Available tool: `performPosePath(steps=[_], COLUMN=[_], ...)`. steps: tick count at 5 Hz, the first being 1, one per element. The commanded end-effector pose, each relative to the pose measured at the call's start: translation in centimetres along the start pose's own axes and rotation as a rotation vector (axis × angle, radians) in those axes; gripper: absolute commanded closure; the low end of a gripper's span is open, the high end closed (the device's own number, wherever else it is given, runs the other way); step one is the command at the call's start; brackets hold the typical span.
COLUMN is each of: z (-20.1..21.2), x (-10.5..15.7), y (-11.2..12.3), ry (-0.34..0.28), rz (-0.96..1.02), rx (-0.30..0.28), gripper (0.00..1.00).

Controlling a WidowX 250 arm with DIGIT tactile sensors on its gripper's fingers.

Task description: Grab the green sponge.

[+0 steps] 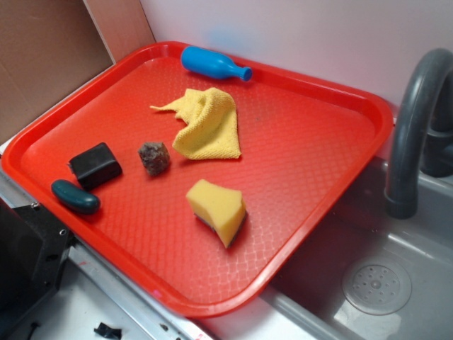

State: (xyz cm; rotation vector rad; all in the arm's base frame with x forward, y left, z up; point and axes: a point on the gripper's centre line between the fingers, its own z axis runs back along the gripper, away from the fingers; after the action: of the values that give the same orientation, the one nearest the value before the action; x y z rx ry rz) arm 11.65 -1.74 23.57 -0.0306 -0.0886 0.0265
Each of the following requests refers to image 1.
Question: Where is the blue plastic bottle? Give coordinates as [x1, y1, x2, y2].
[180, 46, 253, 81]

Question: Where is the grey plastic faucet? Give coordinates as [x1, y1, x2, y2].
[384, 48, 452, 219]

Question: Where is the black tape scrap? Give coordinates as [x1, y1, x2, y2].
[93, 322, 122, 340]

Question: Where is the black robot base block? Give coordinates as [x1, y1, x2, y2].
[1, 201, 74, 339]

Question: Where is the yellow and green sponge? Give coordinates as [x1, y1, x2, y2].
[186, 179, 247, 249]

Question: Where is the black rectangular block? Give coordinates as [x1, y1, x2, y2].
[69, 142, 122, 191]

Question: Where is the round sink drain strainer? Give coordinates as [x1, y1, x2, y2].
[342, 256, 412, 316]

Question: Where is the brown cardboard panel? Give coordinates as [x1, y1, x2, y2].
[1, 1, 155, 142]

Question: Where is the yellow microfiber cloth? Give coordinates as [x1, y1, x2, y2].
[150, 88, 241, 160]

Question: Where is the brown rough stone cube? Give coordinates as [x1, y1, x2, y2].
[138, 142, 171, 176]

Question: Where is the red plastic tray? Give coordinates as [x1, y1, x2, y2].
[1, 42, 393, 318]

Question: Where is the grey plastic sink basin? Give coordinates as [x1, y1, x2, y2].
[205, 160, 452, 339]

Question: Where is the dark green oblong capsule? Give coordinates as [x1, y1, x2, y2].
[51, 179, 101, 215]

